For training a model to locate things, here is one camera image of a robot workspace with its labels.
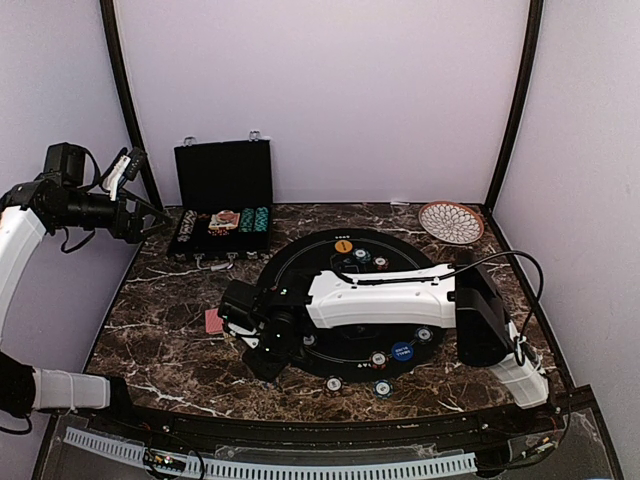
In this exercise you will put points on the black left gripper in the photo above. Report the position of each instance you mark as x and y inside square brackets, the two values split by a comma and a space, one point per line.
[118, 227]

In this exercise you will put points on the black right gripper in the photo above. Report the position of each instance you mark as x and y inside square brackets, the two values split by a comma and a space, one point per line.
[269, 371]

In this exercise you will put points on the red card deck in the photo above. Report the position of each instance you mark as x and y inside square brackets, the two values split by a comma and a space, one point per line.
[213, 323]
[215, 225]

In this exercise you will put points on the brown poker chip stack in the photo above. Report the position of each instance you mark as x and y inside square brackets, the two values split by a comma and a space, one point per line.
[333, 385]

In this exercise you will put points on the blue round blind button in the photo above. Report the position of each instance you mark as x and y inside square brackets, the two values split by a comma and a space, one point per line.
[402, 351]

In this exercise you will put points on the orange round blind button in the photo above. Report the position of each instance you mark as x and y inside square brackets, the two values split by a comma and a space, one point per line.
[343, 246]

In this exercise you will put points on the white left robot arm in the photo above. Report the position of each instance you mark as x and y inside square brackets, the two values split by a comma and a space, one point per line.
[30, 212]

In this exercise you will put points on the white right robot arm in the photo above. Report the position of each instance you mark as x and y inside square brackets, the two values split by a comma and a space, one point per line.
[356, 305]

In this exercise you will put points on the red card deck in case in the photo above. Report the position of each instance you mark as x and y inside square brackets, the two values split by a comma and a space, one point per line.
[215, 225]

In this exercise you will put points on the clear round dealer button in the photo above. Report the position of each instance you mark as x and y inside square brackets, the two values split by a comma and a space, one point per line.
[226, 216]

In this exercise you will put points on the red dice row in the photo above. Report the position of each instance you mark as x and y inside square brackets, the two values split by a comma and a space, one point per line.
[218, 233]

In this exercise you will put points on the black poker chip case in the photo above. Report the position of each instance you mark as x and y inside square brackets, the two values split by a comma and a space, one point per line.
[213, 177]

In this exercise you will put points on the round black poker mat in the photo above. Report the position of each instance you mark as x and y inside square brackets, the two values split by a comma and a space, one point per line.
[344, 351]

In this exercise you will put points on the green and blue chip row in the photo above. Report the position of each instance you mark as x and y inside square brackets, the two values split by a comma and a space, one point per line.
[246, 222]

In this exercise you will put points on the teal and blue chip row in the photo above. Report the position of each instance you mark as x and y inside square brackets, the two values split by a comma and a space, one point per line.
[261, 220]

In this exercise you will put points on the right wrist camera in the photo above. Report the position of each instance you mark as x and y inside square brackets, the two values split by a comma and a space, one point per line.
[235, 309]

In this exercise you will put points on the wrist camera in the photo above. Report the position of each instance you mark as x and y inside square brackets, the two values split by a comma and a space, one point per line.
[235, 309]
[66, 162]

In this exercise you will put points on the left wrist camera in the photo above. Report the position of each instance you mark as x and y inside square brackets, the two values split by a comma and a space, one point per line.
[66, 162]

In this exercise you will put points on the white slotted cable duct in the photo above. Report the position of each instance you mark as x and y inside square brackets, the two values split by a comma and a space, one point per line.
[246, 463]

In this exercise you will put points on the black right frame post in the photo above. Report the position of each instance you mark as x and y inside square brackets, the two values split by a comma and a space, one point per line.
[526, 64]

